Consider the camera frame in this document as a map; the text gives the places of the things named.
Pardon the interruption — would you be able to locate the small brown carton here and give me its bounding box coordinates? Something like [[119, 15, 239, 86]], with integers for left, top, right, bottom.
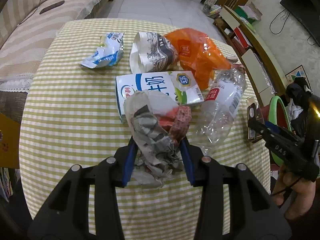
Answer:
[[246, 96, 265, 144]]

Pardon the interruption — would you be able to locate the black television cable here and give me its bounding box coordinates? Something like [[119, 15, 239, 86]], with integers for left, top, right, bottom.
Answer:
[[269, 7, 288, 34]]

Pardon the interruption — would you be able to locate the person's right forearm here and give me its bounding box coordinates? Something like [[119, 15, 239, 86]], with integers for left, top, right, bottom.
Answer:
[[285, 200, 320, 240]]

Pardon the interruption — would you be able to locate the orange plastic bag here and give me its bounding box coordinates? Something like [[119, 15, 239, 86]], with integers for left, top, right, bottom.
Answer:
[[164, 28, 232, 90]]

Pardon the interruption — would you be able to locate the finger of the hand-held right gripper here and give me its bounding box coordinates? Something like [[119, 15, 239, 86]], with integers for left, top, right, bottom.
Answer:
[[247, 119, 300, 146], [264, 121, 298, 137]]

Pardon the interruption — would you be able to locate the checkers game board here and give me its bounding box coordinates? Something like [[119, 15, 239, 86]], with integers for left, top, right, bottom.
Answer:
[[285, 65, 309, 88]]

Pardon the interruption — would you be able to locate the red flat box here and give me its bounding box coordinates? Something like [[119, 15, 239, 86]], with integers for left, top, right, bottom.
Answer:
[[232, 26, 252, 49]]

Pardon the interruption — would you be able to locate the printed white paper bag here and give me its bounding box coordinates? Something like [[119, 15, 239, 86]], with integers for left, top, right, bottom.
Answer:
[[129, 31, 179, 73]]

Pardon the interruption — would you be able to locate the green checkered tablecloth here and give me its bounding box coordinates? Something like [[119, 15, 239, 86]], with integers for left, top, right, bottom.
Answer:
[[19, 18, 272, 240]]

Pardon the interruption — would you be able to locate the striped beige sofa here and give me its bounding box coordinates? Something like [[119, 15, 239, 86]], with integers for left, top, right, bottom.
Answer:
[[0, 0, 118, 120]]

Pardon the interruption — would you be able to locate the white cloth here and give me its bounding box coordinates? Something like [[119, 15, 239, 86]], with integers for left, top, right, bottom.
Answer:
[[287, 100, 304, 119]]

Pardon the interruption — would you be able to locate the grey paper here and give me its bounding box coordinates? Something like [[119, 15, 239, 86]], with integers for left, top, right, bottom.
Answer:
[[124, 90, 185, 189]]

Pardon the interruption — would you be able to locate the green rimmed red bin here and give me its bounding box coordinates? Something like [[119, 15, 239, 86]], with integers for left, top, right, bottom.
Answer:
[[260, 96, 294, 166]]

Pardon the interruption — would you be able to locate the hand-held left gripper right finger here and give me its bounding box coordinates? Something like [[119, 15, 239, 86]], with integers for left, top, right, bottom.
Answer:
[[180, 136, 292, 240]]

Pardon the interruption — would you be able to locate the red crumpled wrapper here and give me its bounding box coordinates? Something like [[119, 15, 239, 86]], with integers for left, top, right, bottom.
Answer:
[[160, 106, 192, 143]]

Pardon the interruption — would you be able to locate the blue white foil wrapper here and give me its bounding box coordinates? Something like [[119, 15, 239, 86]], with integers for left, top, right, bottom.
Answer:
[[80, 32, 125, 69]]

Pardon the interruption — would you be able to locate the person's right hand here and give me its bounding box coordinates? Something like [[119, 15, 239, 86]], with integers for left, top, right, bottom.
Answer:
[[271, 165, 317, 222]]

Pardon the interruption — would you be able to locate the black jacket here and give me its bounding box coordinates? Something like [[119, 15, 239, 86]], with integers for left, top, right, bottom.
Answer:
[[285, 76, 313, 138]]

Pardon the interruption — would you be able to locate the long wooden television cabinet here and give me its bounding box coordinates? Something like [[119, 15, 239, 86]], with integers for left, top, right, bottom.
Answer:
[[214, 5, 288, 108]]

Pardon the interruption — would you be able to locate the clear plastic bottle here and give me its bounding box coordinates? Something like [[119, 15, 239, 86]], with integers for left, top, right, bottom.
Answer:
[[196, 66, 247, 144]]

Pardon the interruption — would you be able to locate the white milk carton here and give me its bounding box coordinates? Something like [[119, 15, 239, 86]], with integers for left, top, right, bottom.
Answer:
[[115, 70, 204, 123]]

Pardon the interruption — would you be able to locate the green box with papers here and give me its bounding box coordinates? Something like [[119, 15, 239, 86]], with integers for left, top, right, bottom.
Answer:
[[235, 2, 262, 24]]

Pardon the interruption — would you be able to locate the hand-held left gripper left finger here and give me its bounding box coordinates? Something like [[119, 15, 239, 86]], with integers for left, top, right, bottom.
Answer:
[[27, 135, 139, 240]]

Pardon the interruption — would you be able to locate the wall mounted television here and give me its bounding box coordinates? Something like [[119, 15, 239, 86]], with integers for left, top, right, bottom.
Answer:
[[279, 0, 320, 47]]

